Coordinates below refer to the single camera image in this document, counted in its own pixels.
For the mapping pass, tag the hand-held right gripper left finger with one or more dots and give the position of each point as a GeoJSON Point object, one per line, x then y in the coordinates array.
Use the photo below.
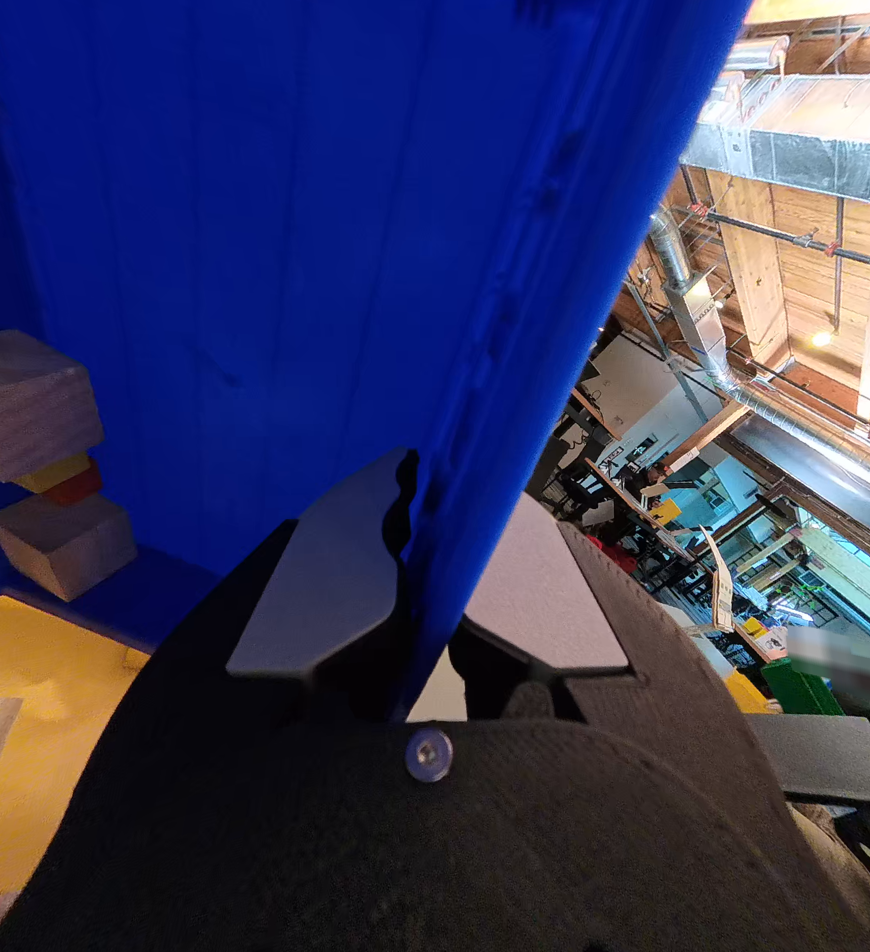
{"type": "Point", "coordinates": [323, 580]}

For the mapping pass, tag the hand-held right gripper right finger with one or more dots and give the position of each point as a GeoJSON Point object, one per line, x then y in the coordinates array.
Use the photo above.
{"type": "Point", "coordinates": [554, 602]}

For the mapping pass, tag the yellow plastic box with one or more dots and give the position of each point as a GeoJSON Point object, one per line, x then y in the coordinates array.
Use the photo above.
{"type": "Point", "coordinates": [48, 669]}

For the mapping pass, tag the pile of coloured wooden cubes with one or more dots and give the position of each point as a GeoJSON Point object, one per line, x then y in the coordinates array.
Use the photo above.
{"type": "Point", "coordinates": [26, 409]}

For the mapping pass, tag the blue plastic box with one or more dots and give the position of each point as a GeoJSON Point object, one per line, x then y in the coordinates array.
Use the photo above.
{"type": "Point", "coordinates": [293, 223]}

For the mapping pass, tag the hanging paper tag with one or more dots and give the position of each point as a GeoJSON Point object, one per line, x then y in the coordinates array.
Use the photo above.
{"type": "Point", "coordinates": [721, 587]}

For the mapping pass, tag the green crate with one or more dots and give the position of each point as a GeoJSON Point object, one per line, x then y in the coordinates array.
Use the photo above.
{"type": "Point", "coordinates": [799, 688]}

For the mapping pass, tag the dark grey panel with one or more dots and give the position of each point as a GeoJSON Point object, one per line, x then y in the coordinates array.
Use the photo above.
{"type": "Point", "coordinates": [814, 758]}

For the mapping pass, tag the ceiling lamp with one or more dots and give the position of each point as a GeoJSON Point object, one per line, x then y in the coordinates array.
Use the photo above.
{"type": "Point", "coordinates": [821, 338]}

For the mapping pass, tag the black ceiling pipe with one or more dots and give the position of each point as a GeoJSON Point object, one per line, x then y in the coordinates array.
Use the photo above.
{"type": "Point", "coordinates": [777, 236]}

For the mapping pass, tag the round silver air duct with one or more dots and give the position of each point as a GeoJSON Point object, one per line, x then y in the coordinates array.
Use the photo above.
{"type": "Point", "coordinates": [673, 253]}

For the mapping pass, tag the rectangular silver air duct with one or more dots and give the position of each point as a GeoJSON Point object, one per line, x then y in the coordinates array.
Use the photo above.
{"type": "Point", "coordinates": [814, 149]}

